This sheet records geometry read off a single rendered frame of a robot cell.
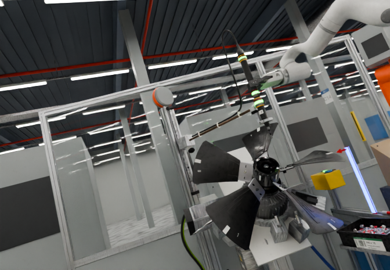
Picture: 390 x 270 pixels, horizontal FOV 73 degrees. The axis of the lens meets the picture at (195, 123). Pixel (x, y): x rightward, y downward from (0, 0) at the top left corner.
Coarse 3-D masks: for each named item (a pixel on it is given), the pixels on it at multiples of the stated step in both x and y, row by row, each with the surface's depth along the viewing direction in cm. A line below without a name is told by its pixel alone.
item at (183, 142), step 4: (184, 136) 171; (188, 136) 172; (176, 140) 177; (180, 140) 174; (184, 140) 171; (188, 140) 171; (192, 140) 174; (180, 144) 174; (184, 144) 171; (188, 144) 170; (192, 144) 172; (180, 148) 174; (184, 148) 176
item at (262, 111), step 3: (237, 45) 138; (237, 48) 138; (237, 51) 137; (240, 51) 136; (237, 54) 137; (240, 54) 139; (243, 54) 138; (258, 108) 130; (261, 108) 130; (264, 108) 130; (258, 111) 131; (261, 111) 129; (264, 111) 129; (261, 114) 130; (264, 114) 129; (261, 117) 130; (264, 117) 129; (267, 117) 129; (264, 123) 130; (267, 123) 129; (267, 126) 128
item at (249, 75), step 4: (244, 60) 135; (244, 64) 135; (244, 68) 135; (248, 68) 134; (244, 72) 135; (248, 72) 134; (248, 76) 133; (248, 80) 133; (248, 84) 134; (252, 88) 132; (256, 96) 131; (260, 96) 132
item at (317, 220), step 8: (288, 192) 111; (296, 200) 107; (304, 208) 103; (312, 208) 107; (304, 216) 99; (312, 216) 101; (320, 216) 103; (328, 216) 107; (312, 224) 96; (320, 224) 98; (336, 224) 102; (312, 232) 93; (320, 232) 94; (328, 232) 95
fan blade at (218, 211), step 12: (240, 192) 113; (252, 192) 116; (216, 204) 108; (228, 204) 109; (240, 204) 110; (252, 204) 113; (216, 216) 105; (228, 216) 106; (240, 216) 108; (252, 216) 111; (240, 228) 106; (252, 228) 109; (240, 240) 103
